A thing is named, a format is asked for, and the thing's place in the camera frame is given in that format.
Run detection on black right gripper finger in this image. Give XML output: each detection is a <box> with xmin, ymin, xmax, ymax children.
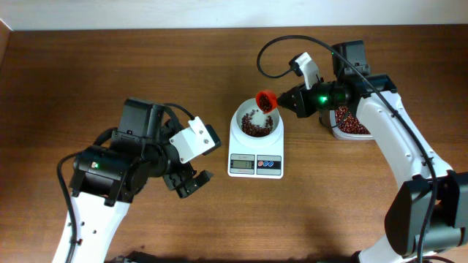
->
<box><xmin>276</xmin><ymin>87</ymin><xmax>296</xmax><ymax>102</ymax></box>
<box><xmin>277</xmin><ymin>99</ymin><xmax>297</xmax><ymax>113</ymax></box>

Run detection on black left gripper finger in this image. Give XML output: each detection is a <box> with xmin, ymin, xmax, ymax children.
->
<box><xmin>176</xmin><ymin>170</ymin><xmax>214</xmax><ymax>199</ymax></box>
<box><xmin>163</xmin><ymin>172</ymin><xmax>195</xmax><ymax>191</ymax></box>

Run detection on orange measuring scoop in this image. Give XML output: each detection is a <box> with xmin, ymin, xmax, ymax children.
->
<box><xmin>255</xmin><ymin>90</ymin><xmax>278</xmax><ymax>113</ymax></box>

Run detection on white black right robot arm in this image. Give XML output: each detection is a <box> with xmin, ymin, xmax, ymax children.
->
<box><xmin>277</xmin><ymin>41</ymin><xmax>467</xmax><ymax>263</ymax></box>

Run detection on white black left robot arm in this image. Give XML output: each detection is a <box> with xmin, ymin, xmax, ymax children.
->
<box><xmin>53</xmin><ymin>98</ymin><xmax>222</xmax><ymax>262</ymax></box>

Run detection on white digital kitchen scale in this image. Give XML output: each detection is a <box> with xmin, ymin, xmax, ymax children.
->
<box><xmin>227</xmin><ymin>112</ymin><xmax>284</xmax><ymax>179</ymax></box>

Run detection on red adzuki beans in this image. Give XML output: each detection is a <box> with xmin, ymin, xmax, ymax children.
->
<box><xmin>335</xmin><ymin>107</ymin><xmax>369</xmax><ymax>135</ymax></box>

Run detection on clear plastic food container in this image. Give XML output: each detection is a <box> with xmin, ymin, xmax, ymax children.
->
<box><xmin>329</xmin><ymin>110</ymin><xmax>374</xmax><ymax>140</ymax></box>

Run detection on red beans in bowl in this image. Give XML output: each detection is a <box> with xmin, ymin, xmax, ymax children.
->
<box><xmin>241</xmin><ymin>113</ymin><xmax>273</xmax><ymax>137</ymax></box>

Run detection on white plastic bowl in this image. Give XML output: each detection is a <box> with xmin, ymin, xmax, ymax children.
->
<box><xmin>234</xmin><ymin>99</ymin><xmax>279</xmax><ymax>136</ymax></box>

